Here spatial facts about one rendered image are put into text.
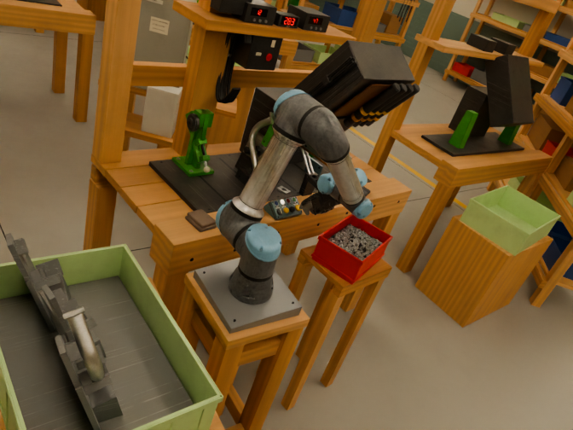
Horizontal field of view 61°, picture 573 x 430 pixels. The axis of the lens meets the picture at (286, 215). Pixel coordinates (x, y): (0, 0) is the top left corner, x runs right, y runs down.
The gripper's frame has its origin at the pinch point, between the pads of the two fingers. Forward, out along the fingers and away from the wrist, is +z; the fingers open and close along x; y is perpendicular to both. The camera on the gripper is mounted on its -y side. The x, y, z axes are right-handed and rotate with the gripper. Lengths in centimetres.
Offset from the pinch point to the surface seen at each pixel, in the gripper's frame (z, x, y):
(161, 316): -16, -83, 27
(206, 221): 4.4, -44.8, -2.7
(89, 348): -44, -113, 30
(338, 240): -4.0, 9.5, 19.1
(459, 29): 262, 917, -379
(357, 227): -1.7, 26.9, 15.7
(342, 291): -6.1, -2.3, 39.4
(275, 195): 13.3, 0.5, -10.2
